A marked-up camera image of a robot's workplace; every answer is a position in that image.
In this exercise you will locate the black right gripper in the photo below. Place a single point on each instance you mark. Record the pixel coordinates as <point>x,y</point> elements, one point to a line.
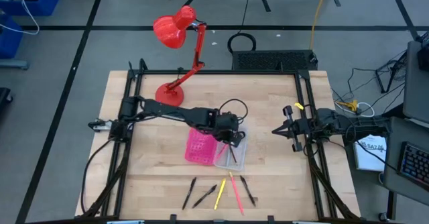
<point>303,126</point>

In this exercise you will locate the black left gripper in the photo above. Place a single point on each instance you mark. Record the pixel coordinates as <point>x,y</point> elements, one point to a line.
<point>229,131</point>

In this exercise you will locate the pink coloured pencil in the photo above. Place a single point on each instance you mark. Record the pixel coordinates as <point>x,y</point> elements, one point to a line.
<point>236,193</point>

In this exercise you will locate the black Pilot G-2 pen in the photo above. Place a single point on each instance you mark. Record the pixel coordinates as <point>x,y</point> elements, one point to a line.
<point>204,196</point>

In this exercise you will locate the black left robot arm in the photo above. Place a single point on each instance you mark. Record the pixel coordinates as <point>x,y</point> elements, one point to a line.
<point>174,111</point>

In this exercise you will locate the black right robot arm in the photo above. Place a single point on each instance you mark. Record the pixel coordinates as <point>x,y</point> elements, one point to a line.
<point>355,125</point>

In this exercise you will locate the clear plastic supply box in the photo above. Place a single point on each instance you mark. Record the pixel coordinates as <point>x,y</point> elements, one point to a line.
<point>241,158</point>

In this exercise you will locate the yellow tag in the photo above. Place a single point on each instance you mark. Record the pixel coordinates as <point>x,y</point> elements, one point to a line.
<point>298,106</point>

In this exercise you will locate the pink plastic basket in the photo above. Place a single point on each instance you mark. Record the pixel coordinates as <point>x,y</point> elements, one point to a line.
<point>200,147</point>

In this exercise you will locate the yellow highlighter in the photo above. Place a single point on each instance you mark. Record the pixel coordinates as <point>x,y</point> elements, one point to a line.
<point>220,194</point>

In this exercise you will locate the black perforated computer case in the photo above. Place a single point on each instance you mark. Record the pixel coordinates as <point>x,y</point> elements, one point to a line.
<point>268,60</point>

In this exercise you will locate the white printed booklet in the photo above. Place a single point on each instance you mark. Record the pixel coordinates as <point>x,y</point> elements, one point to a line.
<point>368,160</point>

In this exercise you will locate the dark desk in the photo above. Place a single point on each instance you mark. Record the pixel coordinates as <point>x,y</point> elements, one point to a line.
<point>393,170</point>

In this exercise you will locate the red desk lamp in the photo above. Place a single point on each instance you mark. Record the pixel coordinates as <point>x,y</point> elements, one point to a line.
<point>171,31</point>

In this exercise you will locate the backlit black keyboard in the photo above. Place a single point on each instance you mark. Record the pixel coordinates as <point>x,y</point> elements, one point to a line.
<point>415,165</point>

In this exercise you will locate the grey desk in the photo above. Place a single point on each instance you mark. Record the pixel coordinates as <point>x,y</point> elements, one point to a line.
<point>417,93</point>

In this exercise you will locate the black desk device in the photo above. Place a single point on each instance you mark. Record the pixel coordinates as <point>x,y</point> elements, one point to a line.
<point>424,58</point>

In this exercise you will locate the grey cart base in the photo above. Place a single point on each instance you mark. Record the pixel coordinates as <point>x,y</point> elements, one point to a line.
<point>13,64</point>

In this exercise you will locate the large blue storage bin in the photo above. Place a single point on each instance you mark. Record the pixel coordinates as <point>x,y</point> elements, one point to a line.
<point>47,2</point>

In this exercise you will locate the small blue storage bin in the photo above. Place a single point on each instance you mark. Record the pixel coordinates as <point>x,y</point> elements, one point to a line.
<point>10,39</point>

